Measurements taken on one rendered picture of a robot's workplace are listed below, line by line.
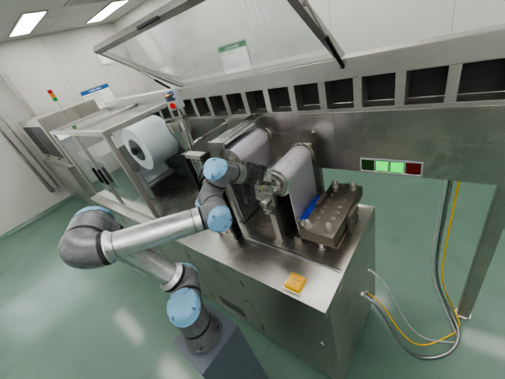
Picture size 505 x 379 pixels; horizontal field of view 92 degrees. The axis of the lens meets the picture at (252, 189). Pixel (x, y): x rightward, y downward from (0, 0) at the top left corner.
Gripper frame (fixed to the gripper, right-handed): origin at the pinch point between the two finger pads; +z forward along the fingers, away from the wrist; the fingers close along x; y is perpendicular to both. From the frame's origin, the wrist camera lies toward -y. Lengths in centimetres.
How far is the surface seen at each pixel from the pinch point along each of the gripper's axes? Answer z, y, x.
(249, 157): 4.3, 11.8, 17.3
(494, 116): 20, 34, -69
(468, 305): 113, -51, -81
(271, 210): 6.9, -11.7, 1.0
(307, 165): 20.1, 12.7, -6.4
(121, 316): 25, -145, 157
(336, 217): 25.7, -9.7, -22.7
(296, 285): 6.6, -39.6, -17.8
